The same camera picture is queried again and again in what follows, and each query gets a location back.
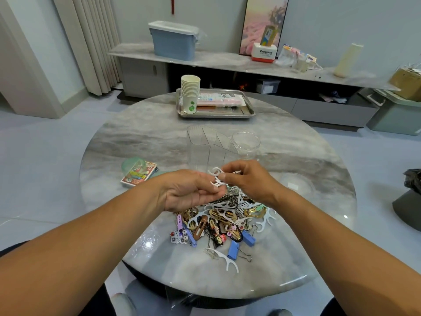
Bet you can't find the person's left hand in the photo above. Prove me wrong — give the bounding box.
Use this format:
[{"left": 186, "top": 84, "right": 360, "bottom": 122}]
[{"left": 161, "top": 170, "right": 228, "bottom": 213}]

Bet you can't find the person's right hand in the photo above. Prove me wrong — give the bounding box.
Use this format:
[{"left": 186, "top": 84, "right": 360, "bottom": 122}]
[{"left": 218, "top": 160, "right": 281, "bottom": 208}]

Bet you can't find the bunch of white floss picks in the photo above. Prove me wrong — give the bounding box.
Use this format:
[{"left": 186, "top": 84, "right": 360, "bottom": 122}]
[{"left": 207, "top": 167, "right": 231, "bottom": 189}]

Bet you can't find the person's left forearm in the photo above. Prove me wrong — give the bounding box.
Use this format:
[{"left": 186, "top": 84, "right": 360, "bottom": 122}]
[{"left": 0, "top": 176, "right": 169, "bottom": 316}]

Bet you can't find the person's right forearm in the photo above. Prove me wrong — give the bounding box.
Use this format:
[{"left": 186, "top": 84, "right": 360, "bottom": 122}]
[{"left": 268, "top": 186, "right": 421, "bottom": 316}]

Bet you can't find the clear divided organizer container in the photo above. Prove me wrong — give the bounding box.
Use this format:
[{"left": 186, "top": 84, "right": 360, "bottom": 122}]
[{"left": 186, "top": 125, "right": 239, "bottom": 175}]

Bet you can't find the clear round jar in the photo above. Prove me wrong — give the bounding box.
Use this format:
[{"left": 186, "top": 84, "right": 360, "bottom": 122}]
[{"left": 232, "top": 131, "right": 261, "bottom": 162}]

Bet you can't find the pile of hair clips and picks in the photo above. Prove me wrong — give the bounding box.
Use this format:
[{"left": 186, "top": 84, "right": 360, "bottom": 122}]
[{"left": 169, "top": 186, "right": 277, "bottom": 250}]

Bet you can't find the purple hair clip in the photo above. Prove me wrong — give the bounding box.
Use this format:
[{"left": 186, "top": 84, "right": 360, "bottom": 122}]
[{"left": 177, "top": 215, "right": 198, "bottom": 248}]

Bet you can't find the blue binder clip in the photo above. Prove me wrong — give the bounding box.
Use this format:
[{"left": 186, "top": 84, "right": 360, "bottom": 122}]
[
  {"left": 241, "top": 227, "right": 256, "bottom": 248},
  {"left": 227, "top": 240, "right": 253, "bottom": 263}
]

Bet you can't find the metal tray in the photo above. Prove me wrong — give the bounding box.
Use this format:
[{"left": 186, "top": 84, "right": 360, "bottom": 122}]
[{"left": 176, "top": 88, "right": 256, "bottom": 120}]

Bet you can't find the playing card box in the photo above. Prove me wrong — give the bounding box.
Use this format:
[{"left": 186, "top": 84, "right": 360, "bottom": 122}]
[{"left": 120, "top": 161, "right": 159, "bottom": 188}]

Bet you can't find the clear round lid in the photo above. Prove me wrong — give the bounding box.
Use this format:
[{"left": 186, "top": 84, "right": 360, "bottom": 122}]
[{"left": 279, "top": 172, "right": 317, "bottom": 197}]

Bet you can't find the pink packet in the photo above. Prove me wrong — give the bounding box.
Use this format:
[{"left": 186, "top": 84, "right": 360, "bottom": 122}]
[{"left": 197, "top": 92, "right": 246, "bottom": 108}]

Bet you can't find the single white floss pick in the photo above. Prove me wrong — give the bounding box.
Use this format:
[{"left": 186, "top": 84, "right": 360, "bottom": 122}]
[{"left": 205, "top": 248, "right": 239, "bottom": 274}]

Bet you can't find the stack of paper cups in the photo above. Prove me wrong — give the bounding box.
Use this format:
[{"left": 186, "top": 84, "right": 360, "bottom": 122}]
[{"left": 180, "top": 74, "right": 201, "bottom": 115}]

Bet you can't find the grey box under cabinet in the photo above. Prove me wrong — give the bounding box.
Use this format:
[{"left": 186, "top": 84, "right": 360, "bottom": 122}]
[{"left": 255, "top": 78, "right": 281, "bottom": 95}]

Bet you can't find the grey marble top cabinet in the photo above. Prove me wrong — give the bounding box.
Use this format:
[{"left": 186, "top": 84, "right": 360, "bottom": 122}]
[{"left": 108, "top": 42, "right": 401, "bottom": 132}]

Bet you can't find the red and white box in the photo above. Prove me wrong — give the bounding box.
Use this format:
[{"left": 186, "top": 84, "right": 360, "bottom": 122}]
[{"left": 251, "top": 42, "right": 279, "bottom": 64}]

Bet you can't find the heap of clear plastic bags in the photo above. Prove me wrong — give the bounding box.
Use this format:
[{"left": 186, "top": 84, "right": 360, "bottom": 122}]
[{"left": 276, "top": 44, "right": 324, "bottom": 73}]

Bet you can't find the blue storage bin white lid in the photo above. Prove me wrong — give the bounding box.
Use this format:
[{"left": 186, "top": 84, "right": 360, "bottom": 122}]
[{"left": 148, "top": 20, "right": 201, "bottom": 62}]

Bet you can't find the yellow green carton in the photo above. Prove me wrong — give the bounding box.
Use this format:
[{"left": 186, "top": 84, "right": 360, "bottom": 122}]
[{"left": 260, "top": 25, "right": 277, "bottom": 47}]

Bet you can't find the person's white shoe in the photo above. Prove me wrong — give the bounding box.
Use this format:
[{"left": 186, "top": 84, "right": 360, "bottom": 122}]
[{"left": 110, "top": 292, "right": 137, "bottom": 316}]

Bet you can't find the framed pink picture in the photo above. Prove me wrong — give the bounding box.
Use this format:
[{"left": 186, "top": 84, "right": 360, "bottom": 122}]
[{"left": 239, "top": 0, "right": 290, "bottom": 57}]

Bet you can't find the cream cylinder vase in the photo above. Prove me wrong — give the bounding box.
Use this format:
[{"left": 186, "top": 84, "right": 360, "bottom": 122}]
[{"left": 333, "top": 43, "right": 364, "bottom": 79}]

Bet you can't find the green storage bin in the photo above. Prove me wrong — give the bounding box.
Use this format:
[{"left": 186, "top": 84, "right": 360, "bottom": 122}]
[{"left": 366, "top": 88, "right": 421, "bottom": 136}]

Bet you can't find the grey trash can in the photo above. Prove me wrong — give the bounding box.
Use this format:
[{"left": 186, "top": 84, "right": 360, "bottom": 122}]
[{"left": 392, "top": 190, "right": 421, "bottom": 232}]

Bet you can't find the black trash bag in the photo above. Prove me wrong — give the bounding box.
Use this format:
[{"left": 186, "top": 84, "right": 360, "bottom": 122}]
[{"left": 403, "top": 168, "right": 421, "bottom": 195}]

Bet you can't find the brown cardboard box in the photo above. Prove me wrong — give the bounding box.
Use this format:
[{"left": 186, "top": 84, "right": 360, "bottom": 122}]
[{"left": 389, "top": 67, "right": 421, "bottom": 102}]

